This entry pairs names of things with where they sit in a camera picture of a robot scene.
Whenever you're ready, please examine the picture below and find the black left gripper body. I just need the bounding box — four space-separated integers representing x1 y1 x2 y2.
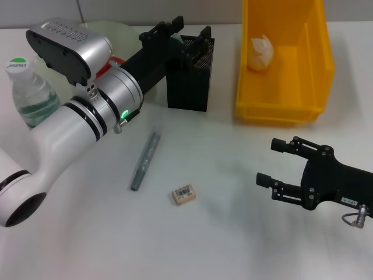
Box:
122 36 189 96

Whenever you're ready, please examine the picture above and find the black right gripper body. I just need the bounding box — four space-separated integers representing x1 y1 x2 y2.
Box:
300 145 373 211

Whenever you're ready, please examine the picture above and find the red pear-shaped fruit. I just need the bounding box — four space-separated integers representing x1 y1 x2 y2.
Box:
95 56 125 79

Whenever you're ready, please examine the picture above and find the white paper ball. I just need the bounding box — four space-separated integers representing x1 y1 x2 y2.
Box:
247 34 275 72

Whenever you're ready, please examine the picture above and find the beige eraser with barcode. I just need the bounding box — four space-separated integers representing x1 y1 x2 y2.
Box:
171 183 196 207

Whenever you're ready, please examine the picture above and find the grey pen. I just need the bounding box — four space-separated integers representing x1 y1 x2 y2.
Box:
129 125 163 193

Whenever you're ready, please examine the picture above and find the clear green-label water bottle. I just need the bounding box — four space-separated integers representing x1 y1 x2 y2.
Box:
5 57 62 131

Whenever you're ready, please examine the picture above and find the pale green wavy glass plate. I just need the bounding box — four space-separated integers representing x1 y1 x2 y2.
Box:
34 20 158 103

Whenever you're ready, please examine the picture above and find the black mesh pen holder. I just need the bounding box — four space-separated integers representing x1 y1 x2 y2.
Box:
165 34 216 113

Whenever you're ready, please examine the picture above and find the yellow plastic bin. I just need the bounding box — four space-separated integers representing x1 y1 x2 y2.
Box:
233 0 335 128

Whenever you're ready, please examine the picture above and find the right gripper cable with plugs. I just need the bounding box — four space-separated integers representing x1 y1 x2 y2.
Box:
340 204 370 230

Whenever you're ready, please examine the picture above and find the gripper cable with plugs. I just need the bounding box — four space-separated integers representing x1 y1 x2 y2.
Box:
113 99 144 134
340 204 370 230

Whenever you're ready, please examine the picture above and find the left gripper cable with plugs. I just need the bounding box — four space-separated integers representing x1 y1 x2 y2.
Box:
113 99 144 134

